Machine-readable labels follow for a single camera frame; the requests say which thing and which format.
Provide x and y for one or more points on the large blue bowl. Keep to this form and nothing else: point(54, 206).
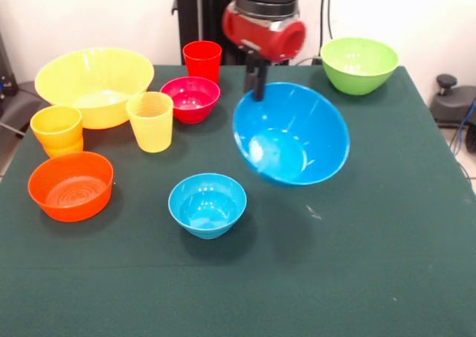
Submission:
point(294, 117)

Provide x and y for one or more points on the orange cup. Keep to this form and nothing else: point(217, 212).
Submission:
point(61, 151)

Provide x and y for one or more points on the magenta bowl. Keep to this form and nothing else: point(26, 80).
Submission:
point(191, 95)

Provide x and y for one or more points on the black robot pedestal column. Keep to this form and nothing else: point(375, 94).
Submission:
point(208, 17)

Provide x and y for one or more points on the green bowl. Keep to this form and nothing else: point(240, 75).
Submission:
point(357, 80)

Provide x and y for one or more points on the large yellow bowl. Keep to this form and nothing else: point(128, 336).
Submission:
point(93, 73)

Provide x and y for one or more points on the amber yellow cup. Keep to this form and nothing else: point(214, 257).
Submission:
point(56, 132)

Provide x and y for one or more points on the pale yellow cup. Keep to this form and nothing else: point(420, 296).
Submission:
point(150, 132)

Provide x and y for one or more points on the small light blue bowl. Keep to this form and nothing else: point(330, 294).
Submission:
point(206, 225)

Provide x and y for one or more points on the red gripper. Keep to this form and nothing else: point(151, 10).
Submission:
point(267, 39)

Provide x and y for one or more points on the black pedestal foot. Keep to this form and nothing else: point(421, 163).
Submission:
point(446, 84)
point(18, 104)

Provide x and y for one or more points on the orange bowl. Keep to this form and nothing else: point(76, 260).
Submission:
point(70, 203)

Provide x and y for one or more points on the dark green tablecloth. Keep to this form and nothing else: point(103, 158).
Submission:
point(238, 277)

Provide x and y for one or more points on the red cup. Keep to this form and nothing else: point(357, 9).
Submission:
point(202, 67)

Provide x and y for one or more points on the black equipment box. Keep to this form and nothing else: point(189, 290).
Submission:
point(5, 76)

